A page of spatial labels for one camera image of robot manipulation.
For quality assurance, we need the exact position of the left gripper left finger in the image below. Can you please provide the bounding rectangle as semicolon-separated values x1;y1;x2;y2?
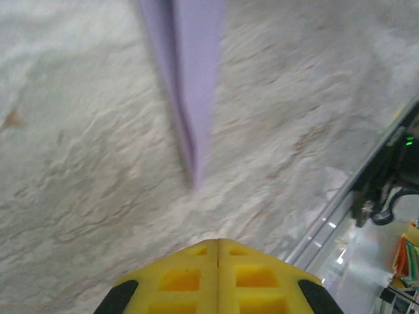
93;239;219;314

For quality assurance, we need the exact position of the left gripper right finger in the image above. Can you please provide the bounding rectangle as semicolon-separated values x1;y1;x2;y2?
218;238;344;314

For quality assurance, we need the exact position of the stack of coloured paper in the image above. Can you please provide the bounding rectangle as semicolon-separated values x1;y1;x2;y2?
391;220;419;290

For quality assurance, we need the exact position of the purple square paper sheet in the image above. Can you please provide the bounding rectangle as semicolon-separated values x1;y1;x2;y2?
137;0;227;191

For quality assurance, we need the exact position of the wide aluminium base rail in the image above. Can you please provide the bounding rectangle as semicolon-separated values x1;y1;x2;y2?
283;99;419;282

